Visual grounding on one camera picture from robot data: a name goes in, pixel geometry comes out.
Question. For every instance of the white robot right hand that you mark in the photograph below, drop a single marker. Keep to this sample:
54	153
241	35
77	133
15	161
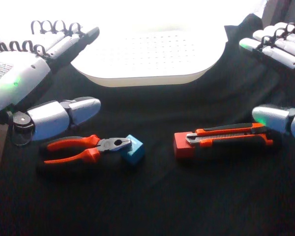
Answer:
282	52

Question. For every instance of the red block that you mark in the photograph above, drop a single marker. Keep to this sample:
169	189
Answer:
182	147

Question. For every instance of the orange and black utility knife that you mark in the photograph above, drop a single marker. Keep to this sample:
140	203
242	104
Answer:
236	141

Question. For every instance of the orange and black pliers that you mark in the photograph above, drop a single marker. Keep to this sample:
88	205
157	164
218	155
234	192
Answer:
88	152

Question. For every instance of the black table cloth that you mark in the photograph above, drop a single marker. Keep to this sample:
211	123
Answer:
147	196

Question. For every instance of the blue number cube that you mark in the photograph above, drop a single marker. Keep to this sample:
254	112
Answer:
134	151

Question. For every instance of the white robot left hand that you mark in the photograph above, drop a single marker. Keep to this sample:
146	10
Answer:
17	78

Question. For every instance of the white perforated tray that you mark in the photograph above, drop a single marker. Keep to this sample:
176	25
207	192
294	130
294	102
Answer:
147	59

